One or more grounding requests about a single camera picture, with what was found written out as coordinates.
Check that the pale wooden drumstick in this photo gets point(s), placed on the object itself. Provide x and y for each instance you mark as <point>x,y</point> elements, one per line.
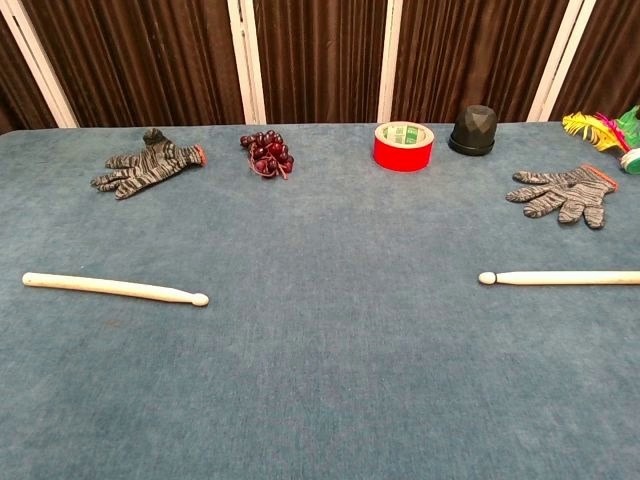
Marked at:
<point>550,278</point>
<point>100,286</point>

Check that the dark red grape bunch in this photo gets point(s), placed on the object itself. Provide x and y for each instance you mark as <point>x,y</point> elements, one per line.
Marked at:
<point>270,155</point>

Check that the blue table mat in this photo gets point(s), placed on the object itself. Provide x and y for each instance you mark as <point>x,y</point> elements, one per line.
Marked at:
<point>320,350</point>

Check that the red tape roll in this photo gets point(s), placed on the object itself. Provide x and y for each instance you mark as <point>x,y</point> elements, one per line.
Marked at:
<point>400,157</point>

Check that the brown pleated curtain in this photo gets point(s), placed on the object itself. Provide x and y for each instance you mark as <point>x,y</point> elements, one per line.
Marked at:
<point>320,60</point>

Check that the black faceted cup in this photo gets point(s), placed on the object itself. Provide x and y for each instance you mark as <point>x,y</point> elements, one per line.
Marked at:
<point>472,130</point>

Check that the grey striped knit glove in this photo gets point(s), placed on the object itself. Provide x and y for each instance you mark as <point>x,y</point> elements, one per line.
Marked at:
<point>145,165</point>
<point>575,192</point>

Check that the colourful feather shuttlecock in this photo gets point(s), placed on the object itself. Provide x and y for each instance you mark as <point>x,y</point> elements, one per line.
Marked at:
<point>595,131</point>

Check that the white screen frame post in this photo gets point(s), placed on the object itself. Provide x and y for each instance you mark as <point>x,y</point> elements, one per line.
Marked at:
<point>557,60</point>
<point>47,75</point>
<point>395,50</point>
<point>256,90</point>

